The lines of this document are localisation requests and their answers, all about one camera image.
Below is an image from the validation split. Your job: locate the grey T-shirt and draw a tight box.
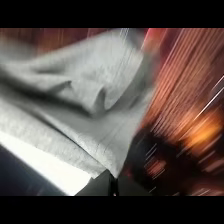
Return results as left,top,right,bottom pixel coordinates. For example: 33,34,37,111
0,28,160,180

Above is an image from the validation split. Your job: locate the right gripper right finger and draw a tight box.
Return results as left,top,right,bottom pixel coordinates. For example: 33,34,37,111
112,173,152,197

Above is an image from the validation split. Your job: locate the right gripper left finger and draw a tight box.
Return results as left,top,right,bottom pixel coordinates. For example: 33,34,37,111
75,169,114,197

